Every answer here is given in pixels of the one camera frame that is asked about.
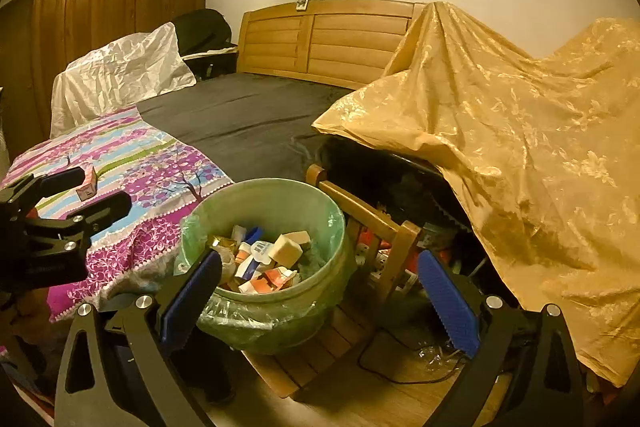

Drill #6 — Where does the wooden headboard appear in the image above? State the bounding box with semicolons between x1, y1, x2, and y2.
235;0;426;90

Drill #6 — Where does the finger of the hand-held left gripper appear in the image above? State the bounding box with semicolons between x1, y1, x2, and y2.
30;192;133;249
9;166;87;208

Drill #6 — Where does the white power strip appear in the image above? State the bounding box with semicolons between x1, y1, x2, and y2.
357;242;391;280

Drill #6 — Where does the light wooden chair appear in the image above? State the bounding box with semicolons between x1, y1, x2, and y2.
242;164;423;400

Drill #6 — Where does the blue white packet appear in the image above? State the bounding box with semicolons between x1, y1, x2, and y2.
244;227;273;258

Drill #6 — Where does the floral striped blanket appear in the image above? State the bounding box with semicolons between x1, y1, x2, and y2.
0;104;236;323

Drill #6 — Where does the black floor cable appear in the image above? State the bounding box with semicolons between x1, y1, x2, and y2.
356;329;466;385

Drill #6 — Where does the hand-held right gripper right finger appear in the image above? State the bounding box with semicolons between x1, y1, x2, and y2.
417;247;586;427

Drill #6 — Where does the golden patterned cloth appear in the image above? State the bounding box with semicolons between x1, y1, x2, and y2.
311;1;640;388

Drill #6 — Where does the clear plastic wrap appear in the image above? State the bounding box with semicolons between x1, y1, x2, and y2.
417;342;468;365

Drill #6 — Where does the black bag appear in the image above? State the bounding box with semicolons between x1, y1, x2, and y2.
172;8;233;56

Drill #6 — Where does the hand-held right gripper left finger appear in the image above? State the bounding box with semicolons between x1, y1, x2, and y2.
54;249;223;427

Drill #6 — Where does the orange white packet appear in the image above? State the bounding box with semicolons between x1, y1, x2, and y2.
239;267;300;294

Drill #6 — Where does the pink carton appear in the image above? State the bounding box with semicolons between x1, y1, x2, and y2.
75;164;98;202

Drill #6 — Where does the yellow sponge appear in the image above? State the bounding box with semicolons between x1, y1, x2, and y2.
267;234;303;265

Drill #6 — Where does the black nightstand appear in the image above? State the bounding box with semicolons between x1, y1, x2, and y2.
187;49;241;82

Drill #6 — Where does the white plastic cover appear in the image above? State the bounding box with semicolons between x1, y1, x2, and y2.
50;22;197;138

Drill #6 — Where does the dark grey bedsheet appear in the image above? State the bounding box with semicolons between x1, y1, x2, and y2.
136;73;353;188

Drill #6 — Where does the dark wooden door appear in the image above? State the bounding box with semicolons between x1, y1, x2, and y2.
0;0;51;142

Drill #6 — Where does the green bin with plastic liner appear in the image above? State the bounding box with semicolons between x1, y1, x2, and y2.
172;178;348;355

